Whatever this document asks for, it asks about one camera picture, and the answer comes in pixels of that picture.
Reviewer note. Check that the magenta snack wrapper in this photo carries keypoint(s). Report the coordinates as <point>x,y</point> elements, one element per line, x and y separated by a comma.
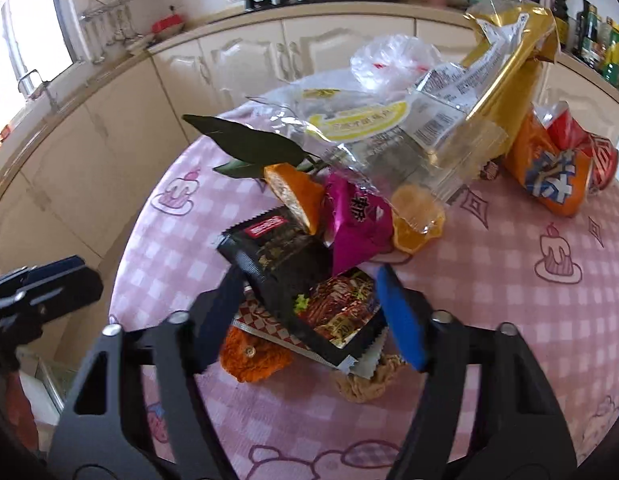
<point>359,225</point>

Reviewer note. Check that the green yellow bottle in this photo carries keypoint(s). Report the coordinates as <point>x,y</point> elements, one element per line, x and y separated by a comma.
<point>610,67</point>

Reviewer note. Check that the crushed red cola can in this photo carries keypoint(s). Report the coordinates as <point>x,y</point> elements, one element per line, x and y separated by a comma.
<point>605,158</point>

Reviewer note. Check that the black snack wrapper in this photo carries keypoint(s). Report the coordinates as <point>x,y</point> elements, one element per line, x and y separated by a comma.
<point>278,257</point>

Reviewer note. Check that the orange peel piece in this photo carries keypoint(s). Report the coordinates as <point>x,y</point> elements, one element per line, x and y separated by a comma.
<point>297,192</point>

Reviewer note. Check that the yellow orange peel in bag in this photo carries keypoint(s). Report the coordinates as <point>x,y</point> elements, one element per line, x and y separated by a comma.
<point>417,218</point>

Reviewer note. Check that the dark soy sauce bottle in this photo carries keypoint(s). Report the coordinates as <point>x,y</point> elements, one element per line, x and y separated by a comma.
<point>559,11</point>

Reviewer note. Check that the noodle packet wrapper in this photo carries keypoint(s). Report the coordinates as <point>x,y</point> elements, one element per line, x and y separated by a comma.
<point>343,311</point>

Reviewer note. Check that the white plastic bag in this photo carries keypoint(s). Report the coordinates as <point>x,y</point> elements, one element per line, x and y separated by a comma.
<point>393,63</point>

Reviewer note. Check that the red bowl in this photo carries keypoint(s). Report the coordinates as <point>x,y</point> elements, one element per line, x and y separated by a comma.
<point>167,27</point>

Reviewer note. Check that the cream kitchen cabinets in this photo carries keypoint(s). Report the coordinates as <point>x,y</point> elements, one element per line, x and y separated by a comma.
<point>73,184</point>

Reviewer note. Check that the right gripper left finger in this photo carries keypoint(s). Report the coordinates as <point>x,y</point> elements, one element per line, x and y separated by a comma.
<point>104,430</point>

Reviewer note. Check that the orange chip bag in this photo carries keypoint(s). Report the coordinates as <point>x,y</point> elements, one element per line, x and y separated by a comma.
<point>552,158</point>

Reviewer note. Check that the pink checkered tablecloth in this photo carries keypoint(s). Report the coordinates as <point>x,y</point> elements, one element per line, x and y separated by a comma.
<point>502,257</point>

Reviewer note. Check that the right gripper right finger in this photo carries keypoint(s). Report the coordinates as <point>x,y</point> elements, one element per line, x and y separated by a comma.
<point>519,430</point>

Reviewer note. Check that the metal utensil rack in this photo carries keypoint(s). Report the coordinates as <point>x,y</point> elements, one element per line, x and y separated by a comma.
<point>105,25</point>

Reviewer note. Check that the clear plastic bread bag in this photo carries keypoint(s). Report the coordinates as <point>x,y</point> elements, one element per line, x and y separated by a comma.
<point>384,140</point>

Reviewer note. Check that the gold foil snack bag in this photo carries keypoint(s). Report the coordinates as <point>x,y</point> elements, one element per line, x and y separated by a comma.
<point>519,37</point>

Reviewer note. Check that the orange peel on table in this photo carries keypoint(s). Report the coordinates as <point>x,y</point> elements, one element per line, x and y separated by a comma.
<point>248,358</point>

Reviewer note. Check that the green leaf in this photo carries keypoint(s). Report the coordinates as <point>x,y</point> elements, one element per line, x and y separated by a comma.
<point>250,150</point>

